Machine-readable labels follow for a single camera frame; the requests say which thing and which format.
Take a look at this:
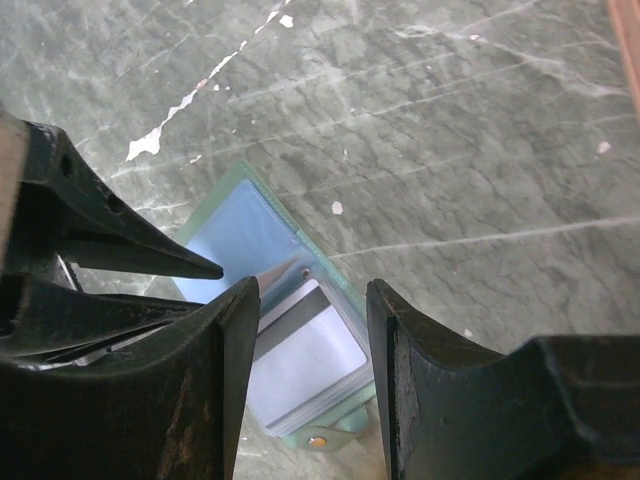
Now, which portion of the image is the peach plastic file organizer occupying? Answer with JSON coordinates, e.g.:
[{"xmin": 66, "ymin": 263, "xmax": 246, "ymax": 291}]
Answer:
[{"xmin": 607, "ymin": 0, "xmax": 640, "ymax": 116}]

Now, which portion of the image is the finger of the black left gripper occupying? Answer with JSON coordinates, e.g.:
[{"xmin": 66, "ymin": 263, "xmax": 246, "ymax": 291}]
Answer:
[
  {"xmin": 1, "ymin": 274, "xmax": 201, "ymax": 357},
  {"xmin": 1, "ymin": 113, "xmax": 223, "ymax": 280}
]

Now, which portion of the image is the green card holder wallet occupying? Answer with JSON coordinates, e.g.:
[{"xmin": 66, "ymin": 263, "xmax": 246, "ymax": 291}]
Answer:
[{"xmin": 174, "ymin": 161, "xmax": 375, "ymax": 453}]

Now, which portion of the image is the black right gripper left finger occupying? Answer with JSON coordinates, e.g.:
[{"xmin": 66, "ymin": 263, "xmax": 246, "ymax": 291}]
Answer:
[{"xmin": 1, "ymin": 277, "xmax": 260, "ymax": 479}]

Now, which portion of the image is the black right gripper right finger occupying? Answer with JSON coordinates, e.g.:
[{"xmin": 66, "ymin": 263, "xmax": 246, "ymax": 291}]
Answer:
[{"xmin": 366, "ymin": 279, "xmax": 639, "ymax": 479}]

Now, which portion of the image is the silver magnetic stripe card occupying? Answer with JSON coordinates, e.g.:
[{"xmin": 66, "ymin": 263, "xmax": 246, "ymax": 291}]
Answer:
[{"xmin": 247, "ymin": 279, "xmax": 367, "ymax": 436}]

